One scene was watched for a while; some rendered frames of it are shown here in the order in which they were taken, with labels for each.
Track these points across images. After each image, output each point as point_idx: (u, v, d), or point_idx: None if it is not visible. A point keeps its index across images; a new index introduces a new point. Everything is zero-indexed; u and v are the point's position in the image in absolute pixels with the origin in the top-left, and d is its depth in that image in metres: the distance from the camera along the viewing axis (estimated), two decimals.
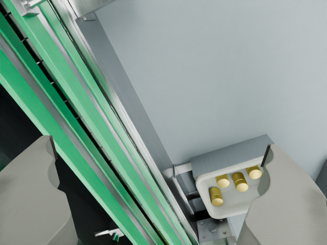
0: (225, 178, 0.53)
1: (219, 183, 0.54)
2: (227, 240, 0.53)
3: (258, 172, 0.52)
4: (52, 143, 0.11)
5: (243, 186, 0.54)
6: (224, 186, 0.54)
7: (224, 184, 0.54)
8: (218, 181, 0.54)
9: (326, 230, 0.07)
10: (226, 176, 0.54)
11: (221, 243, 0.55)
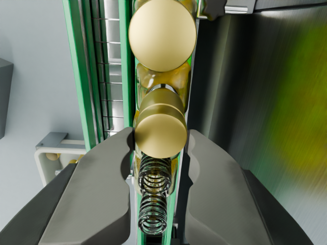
0: (181, 149, 0.13)
1: (168, 122, 0.12)
2: None
3: None
4: (133, 135, 0.12)
5: None
6: (143, 135, 0.12)
7: (151, 139, 0.12)
8: (183, 126, 0.12)
9: (248, 192, 0.08)
10: (175, 145, 0.14)
11: None
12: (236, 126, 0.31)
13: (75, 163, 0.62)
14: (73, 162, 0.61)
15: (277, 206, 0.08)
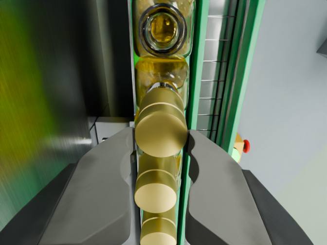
0: (137, 188, 0.15)
1: (150, 209, 0.16)
2: None
3: None
4: (133, 135, 0.12)
5: (152, 132, 0.12)
6: (169, 200, 0.15)
7: (163, 198, 0.15)
8: (138, 206, 0.16)
9: (248, 192, 0.08)
10: (142, 175, 0.16)
11: None
12: (71, 58, 0.26)
13: None
14: None
15: (277, 206, 0.08)
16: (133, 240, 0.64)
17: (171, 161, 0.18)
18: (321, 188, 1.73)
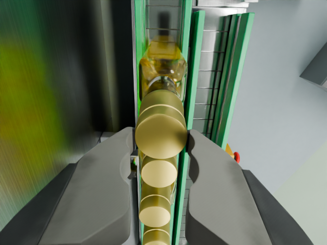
0: (141, 209, 0.20)
1: (151, 224, 0.21)
2: None
3: (155, 126, 0.12)
4: (133, 135, 0.12)
5: (153, 172, 0.18)
6: (165, 218, 0.21)
7: (160, 216, 0.20)
8: (142, 222, 0.21)
9: (248, 192, 0.08)
10: (145, 199, 0.21)
11: (229, 1, 0.35)
12: (85, 92, 0.32)
13: None
14: None
15: (277, 206, 0.08)
16: (132, 243, 0.69)
17: (166, 186, 0.23)
18: (313, 193, 1.80)
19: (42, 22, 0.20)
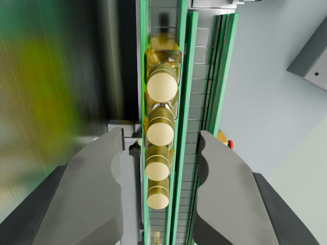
0: (146, 165, 0.26)
1: (154, 178, 0.27)
2: None
3: (159, 79, 0.21)
4: (122, 135, 0.12)
5: (155, 132, 0.24)
6: (165, 172, 0.27)
7: (161, 171, 0.26)
8: (147, 176, 0.27)
9: (258, 196, 0.08)
10: (149, 158, 0.27)
11: (220, 3, 0.41)
12: (98, 80, 0.38)
13: None
14: None
15: (287, 211, 0.07)
16: (135, 224, 0.75)
17: (166, 151, 0.29)
18: (308, 187, 1.86)
19: (70, 21, 0.26)
